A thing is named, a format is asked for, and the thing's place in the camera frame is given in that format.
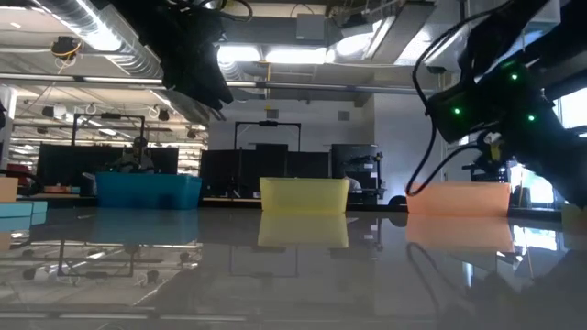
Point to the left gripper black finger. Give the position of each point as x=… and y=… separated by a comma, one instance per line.
x=202, y=91
x=220, y=84

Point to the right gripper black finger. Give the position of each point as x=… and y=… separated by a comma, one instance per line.
x=564, y=183
x=575, y=151

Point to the yellowish wooden block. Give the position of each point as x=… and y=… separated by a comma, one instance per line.
x=575, y=215

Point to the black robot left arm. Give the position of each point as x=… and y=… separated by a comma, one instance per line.
x=130, y=14

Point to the bright window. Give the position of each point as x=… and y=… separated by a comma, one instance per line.
x=573, y=107

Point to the black desk equipment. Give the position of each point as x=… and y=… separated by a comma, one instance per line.
x=486, y=174

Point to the bright ceiling light panel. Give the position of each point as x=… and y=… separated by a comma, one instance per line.
x=293, y=55

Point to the black partition row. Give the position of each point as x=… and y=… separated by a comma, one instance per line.
x=64, y=165
x=220, y=169

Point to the grey horizontal pipe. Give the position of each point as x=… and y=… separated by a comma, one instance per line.
x=321, y=86

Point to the orange plastic bin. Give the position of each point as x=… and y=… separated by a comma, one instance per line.
x=458, y=201

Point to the grey ceiling box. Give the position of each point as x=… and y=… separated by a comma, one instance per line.
x=316, y=27

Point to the blue plastic bin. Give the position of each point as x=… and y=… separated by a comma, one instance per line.
x=147, y=192

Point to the yellow plastic bin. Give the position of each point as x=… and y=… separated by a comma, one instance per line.
x=302, y=196

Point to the black equipment cabinet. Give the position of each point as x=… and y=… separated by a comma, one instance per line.
x=348, y=160

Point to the red box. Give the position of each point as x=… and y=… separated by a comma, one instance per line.
x=18, y=172

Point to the black metal station frame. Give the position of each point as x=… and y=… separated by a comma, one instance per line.
x=268, y=123
x=110, y=116

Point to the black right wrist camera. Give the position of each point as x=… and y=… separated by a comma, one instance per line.
x=458, y=121

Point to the silver round air duct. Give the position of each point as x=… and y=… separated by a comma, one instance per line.
x=91, y=27

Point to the silver rectangular air duct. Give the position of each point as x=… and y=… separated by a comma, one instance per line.
x=403, y=36

